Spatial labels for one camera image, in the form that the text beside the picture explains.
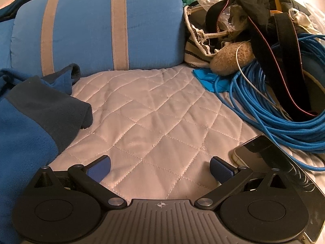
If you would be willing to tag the blue fleece jacket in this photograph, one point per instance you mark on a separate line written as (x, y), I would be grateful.
(22, 132)

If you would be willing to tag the stained blue pillow grey stripes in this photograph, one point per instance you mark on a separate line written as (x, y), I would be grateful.
(5, 45)

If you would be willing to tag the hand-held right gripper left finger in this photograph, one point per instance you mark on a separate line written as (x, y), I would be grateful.
(100, 169)

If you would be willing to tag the small cyan cloth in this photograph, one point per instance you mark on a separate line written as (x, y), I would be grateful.
(208, 79)

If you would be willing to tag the quilted grey bedspread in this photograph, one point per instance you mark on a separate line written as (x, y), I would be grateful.
(152, 122)

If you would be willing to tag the striped knit bag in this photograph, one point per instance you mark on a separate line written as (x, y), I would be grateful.
(195, 53)

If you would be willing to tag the dark blue pillow on top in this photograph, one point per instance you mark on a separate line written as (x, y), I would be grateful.
(10, 9)

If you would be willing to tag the black cloth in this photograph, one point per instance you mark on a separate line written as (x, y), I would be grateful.
(254, 5)

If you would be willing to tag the small white cloth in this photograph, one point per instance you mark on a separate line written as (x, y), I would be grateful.
(301, 17)

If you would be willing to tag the smartphone with dark screen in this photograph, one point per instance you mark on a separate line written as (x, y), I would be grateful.
(256, 152)

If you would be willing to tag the beige plush toy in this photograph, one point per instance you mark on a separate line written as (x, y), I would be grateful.
(228, 58)

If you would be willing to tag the blue pillow with grey stripes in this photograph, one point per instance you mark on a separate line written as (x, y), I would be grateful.
(83, 30)

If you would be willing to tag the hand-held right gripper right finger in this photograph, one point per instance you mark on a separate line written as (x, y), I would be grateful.
(220, 168)

